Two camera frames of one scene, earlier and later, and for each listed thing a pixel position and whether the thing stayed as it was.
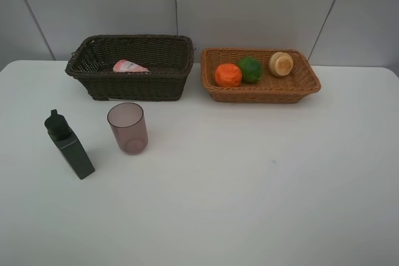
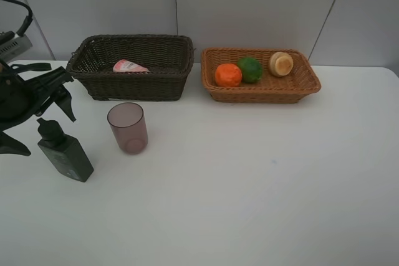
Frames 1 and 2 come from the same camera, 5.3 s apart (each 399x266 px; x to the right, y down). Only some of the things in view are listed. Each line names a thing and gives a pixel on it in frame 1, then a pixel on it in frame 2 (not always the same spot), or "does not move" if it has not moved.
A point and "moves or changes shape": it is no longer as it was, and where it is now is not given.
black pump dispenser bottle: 71,147 moves or changes shape
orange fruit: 227,75 does not move
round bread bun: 280,63 does not move
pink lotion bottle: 123,66 does not move
